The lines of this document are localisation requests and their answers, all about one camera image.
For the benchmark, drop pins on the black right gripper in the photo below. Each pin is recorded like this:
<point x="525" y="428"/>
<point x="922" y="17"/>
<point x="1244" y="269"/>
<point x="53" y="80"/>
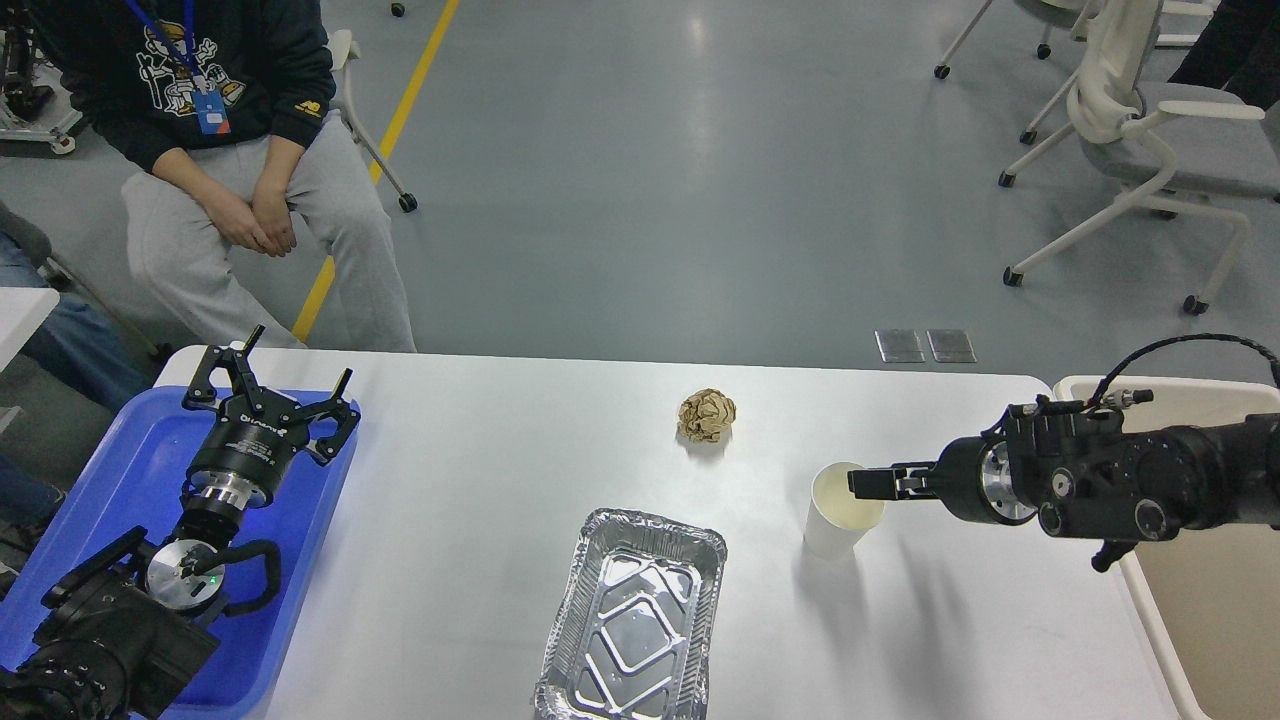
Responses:
<point x="972" y="478"/>

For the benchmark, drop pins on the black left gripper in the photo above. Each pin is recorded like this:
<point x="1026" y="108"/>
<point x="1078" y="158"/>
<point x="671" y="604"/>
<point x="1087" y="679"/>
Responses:
<point x="242" y="446"/>

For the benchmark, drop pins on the white paper cup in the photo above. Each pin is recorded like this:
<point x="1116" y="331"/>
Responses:
<point x="837" y="519"/>

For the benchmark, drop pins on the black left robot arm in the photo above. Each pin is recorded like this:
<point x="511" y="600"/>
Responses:
<point x="170" y="580"/>

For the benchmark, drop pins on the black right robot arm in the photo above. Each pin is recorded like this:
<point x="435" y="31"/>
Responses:
<point x="1073" y="467"/>

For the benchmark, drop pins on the left metal floor plate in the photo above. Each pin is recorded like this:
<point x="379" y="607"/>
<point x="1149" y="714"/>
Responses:
<point x="899" y="346"/>

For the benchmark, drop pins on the metal floor plate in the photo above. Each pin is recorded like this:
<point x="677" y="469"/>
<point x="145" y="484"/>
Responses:
<point x="951" y="346"/>
<point x="899" y="346"/>

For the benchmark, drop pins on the right metal floor plate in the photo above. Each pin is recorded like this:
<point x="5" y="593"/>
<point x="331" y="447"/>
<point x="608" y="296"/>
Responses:
<point x="951" y="346"/>

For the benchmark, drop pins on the blue plastic tray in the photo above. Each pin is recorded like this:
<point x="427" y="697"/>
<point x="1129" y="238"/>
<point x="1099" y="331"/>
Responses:
<point x="134" y="480"/>

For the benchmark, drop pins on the person in blue jeans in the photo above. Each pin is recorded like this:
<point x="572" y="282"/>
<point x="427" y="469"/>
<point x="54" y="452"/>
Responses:
<point x="78" y="346"/>

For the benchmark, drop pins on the crumpled brown paper ball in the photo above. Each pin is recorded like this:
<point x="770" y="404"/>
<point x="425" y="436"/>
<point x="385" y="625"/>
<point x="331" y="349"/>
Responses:
<point x="706" y="416"/>

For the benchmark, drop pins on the white side table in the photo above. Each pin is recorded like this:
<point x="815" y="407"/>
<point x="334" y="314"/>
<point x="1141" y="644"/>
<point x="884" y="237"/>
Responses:
<point x="23" y="310"/>

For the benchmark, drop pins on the seated person dark hoodie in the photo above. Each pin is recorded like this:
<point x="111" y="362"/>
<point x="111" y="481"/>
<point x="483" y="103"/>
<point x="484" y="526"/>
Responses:
<point x="225" y="107"/>

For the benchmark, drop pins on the beige plastic bin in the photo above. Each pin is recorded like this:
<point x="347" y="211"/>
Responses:
<point x="1211" y="595"/>

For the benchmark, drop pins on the aluminium foil tray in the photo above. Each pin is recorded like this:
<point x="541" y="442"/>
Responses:
<point x="631" y="639"/>

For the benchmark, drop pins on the wheeled equipment base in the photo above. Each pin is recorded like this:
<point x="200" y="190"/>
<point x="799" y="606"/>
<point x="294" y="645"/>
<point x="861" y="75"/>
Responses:
<point x="35" y="107"/>

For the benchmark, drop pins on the white office chair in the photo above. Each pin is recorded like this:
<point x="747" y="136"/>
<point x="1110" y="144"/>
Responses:
<point x="1173" y="148"/>

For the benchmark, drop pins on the person in dark trousers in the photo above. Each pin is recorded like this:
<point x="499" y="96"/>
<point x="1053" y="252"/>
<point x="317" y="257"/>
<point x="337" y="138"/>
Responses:
<point x="1237" y="52"/>

